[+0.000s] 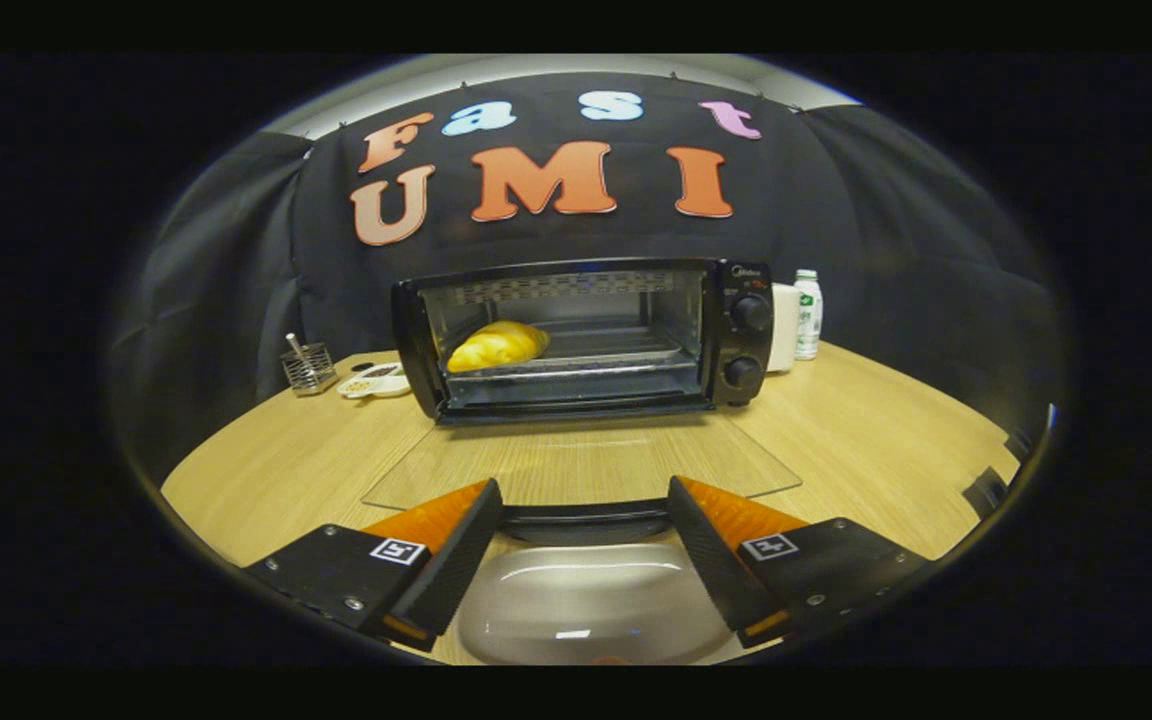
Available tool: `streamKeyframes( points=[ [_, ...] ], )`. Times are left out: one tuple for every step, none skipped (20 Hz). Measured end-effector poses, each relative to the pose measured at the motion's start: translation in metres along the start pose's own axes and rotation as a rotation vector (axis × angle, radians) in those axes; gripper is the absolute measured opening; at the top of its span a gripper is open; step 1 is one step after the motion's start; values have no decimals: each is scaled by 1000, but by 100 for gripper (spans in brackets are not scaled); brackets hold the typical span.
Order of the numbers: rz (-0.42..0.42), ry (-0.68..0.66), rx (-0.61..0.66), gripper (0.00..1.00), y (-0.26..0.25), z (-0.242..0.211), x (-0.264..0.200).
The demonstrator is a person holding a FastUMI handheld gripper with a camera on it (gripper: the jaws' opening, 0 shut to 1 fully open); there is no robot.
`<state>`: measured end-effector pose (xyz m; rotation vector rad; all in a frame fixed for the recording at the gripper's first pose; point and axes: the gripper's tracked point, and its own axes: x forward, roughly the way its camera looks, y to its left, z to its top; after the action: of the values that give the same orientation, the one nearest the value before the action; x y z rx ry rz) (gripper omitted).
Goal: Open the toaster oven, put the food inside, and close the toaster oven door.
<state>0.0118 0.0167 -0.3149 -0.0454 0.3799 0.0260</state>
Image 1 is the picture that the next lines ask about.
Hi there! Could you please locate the white bottle with green label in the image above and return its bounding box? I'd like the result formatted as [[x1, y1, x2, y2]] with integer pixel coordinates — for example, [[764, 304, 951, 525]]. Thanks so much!
[[794, 269, 824, 361]]

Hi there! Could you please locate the white oval dish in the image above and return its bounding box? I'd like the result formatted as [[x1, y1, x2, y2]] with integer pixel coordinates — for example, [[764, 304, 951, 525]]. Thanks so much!
[[456, 543, 737, 666]]

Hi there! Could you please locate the white container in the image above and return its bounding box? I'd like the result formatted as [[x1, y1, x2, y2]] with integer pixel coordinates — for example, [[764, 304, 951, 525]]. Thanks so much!
[[768, 283, 802, 374]]

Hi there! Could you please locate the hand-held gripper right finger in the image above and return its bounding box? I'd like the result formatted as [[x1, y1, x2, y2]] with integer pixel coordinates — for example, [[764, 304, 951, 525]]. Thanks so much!
[[666, 475, 937, 649]]

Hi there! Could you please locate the golden croissant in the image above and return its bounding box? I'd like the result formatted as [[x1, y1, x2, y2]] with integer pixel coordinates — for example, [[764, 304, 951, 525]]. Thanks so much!
[[446, 320, 551, 374]]

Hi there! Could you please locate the black backdrop cloth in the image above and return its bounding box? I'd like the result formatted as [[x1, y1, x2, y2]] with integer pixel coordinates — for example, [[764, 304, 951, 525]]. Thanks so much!
[[111, 70, 1067, 471]]

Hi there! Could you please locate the small white snack dish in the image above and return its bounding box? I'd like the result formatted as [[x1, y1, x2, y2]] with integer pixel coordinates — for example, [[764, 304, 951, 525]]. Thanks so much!
[[338, 362, 413, 400]]

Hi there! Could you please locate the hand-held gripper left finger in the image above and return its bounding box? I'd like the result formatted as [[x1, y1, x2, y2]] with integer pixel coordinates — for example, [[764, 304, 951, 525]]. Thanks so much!
[[241, 478, 505, 653]]

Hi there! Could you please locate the black toaster oven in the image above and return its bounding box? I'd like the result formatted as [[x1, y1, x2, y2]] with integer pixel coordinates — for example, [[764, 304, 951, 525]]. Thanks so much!
[[361, 257, 803, 546]]

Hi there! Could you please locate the wire mesh holder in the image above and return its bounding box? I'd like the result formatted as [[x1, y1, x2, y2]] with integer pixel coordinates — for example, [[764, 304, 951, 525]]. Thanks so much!
[[281, 340, 339, 397]]

